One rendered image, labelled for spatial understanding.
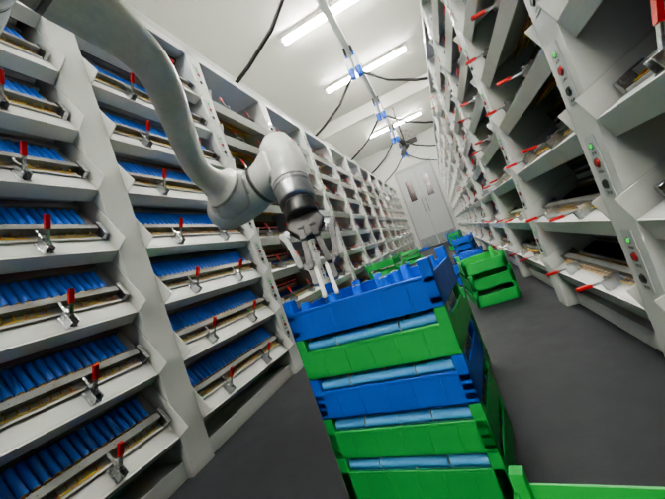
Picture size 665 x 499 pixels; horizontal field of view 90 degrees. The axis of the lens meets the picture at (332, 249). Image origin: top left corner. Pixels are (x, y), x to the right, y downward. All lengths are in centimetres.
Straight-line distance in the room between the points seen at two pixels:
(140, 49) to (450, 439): 79
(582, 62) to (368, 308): 58
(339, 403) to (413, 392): 15
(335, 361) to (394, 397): 12
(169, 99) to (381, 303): 51
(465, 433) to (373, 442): 17
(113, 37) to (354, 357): 63
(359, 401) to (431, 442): 14
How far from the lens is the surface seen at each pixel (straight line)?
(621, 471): 74
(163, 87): 69
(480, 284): 176
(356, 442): 72
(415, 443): 68
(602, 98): 80
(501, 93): 152
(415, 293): 56
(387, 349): 61
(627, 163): 80
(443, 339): 58
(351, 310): 61
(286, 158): 79
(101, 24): 65
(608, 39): 84
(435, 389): 62
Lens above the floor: 44
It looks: 2 degrees up
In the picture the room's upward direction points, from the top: 20 degrees counter-clockwise
